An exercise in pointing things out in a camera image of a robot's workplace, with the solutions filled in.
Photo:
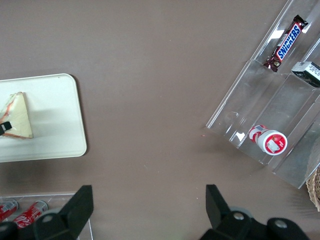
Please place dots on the light tan wicker basket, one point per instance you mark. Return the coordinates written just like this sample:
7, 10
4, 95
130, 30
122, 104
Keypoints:
315, 192

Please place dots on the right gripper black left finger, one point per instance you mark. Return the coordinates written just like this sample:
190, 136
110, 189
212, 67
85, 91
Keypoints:
77, 210

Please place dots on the red soda can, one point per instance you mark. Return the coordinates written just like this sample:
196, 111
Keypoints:
6, 208
28, 215

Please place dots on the white plastic tray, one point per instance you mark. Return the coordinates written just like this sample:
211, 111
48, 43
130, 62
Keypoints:
57, 120

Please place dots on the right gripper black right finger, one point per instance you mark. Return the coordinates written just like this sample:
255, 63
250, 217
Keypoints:
217, 212

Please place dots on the clear acrylic display stand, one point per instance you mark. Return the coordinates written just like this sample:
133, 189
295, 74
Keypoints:
255, 95

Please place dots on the Snickers chocolate bar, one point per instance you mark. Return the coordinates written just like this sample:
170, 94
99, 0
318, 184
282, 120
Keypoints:
287, 42

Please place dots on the triangle sandwich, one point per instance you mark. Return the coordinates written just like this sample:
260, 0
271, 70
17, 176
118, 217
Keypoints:
21, 117

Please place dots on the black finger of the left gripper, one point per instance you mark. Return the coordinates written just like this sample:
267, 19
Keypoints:
5, 127

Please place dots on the clear acrylic bottle box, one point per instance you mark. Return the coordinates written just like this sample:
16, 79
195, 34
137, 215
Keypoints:
62, 196

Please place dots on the red white yogurt cup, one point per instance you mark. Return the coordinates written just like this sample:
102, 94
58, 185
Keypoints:
272, 142

